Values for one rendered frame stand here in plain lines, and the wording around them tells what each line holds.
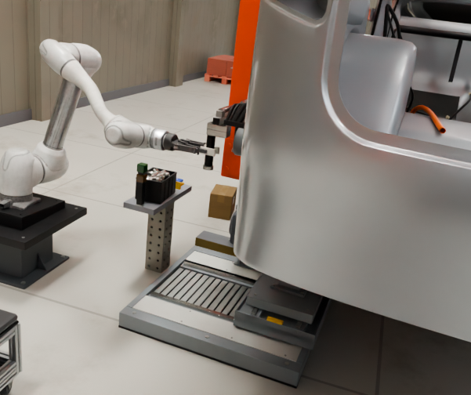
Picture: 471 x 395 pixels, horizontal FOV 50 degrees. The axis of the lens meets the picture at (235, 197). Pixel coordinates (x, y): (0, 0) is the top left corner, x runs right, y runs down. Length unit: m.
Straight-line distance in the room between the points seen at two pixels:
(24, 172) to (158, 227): 0.72
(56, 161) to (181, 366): 1.24
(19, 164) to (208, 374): 1.33
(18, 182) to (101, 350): 0.93
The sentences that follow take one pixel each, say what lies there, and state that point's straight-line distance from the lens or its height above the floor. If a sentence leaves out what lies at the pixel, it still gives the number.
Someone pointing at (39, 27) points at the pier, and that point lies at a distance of 5.82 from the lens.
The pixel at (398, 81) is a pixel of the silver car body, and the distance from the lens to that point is 1.81.
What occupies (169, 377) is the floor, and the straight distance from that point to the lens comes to 2.17.
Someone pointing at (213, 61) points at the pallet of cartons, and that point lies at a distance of 10.00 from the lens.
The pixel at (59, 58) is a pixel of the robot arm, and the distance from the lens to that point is 2.47.
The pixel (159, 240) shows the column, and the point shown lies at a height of 0.19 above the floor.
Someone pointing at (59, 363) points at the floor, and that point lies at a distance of 2.25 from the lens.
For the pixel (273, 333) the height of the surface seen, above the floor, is 0.12.
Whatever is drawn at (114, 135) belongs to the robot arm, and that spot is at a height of 0.88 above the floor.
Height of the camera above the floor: 1.40
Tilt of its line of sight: 20 degrees down
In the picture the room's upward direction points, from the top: 7 degrees clockwise
